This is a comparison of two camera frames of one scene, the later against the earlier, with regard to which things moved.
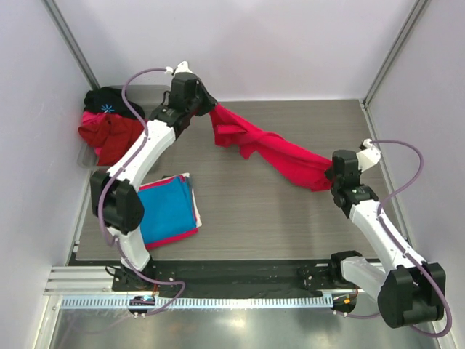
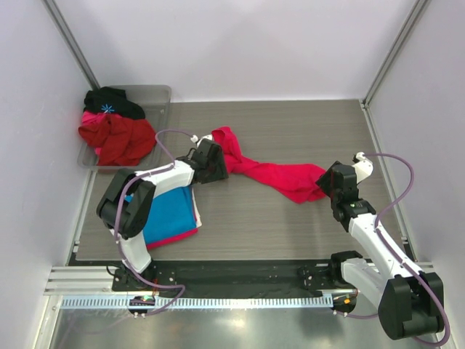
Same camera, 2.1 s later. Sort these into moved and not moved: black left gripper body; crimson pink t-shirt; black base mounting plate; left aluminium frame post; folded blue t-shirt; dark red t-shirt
Moved: crimson pink t-shirt; black left gripper body
Not moved: black base mounting plate; folded blue t-shirt; left aluminium frame post; dark red t-shirt
